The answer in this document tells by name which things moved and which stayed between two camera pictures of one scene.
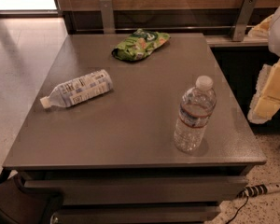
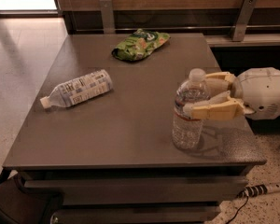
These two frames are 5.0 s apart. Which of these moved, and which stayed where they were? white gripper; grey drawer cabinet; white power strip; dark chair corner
Moved: white gripper
Stayed: dark chair corner; white power strip; grey drawer cabinet
